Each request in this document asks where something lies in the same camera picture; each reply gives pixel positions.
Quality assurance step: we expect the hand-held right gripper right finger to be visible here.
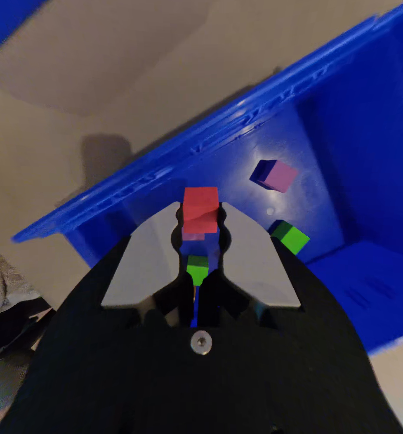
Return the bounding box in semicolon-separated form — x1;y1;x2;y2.
198;202;302;328

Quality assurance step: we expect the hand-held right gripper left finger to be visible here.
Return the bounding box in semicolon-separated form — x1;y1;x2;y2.
101;202;195;328

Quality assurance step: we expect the red wooden cube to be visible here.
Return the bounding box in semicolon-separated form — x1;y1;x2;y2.
183;186;219;234

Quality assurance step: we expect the blue plastic bin with cubes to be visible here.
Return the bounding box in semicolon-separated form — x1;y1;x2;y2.
0;0;49;61

